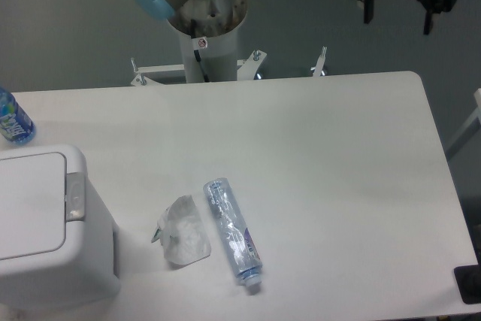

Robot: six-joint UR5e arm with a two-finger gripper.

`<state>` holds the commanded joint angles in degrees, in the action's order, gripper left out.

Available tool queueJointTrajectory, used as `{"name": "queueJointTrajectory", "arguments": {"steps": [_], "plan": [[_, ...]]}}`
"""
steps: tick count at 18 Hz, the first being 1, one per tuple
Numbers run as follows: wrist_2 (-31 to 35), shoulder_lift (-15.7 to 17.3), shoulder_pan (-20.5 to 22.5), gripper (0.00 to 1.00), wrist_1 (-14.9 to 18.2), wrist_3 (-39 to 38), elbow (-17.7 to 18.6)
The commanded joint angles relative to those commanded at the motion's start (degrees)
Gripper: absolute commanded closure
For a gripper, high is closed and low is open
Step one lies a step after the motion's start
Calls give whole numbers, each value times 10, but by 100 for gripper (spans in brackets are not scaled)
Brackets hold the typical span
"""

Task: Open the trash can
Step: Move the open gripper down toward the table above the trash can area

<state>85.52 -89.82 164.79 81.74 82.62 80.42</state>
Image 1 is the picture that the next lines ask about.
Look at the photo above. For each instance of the crumpled white plastic wrapper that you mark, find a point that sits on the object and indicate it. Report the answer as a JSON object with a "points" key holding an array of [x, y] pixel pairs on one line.
{"points": [[181, 233]]}

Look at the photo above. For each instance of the white plastic trash can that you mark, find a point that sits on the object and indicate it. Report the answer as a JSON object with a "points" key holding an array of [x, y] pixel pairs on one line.
{"points": [[47, 262]]}

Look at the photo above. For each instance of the blue labelled water bottle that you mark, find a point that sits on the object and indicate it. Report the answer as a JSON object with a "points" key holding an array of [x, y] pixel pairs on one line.
{"points": [[16, 125]]}

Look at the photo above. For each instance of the black clamp at table edge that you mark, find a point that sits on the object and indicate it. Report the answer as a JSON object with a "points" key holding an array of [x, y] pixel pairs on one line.
{"points": [[468, 281]]}

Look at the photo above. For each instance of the grey trash can push button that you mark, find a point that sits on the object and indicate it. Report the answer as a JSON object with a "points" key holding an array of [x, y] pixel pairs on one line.
{"points": [[75, 197]]}

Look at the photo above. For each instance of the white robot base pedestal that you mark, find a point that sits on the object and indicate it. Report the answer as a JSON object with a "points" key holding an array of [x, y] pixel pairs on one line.
{"points": [[208, 34]]}

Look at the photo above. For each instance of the white frame at right edge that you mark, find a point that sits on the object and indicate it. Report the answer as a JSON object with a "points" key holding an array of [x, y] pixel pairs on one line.
{"points": [[465, 131]]}

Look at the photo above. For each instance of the empty clear plastic bottle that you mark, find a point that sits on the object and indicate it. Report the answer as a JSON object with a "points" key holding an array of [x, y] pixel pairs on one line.
{"points": [[234, 233]]}

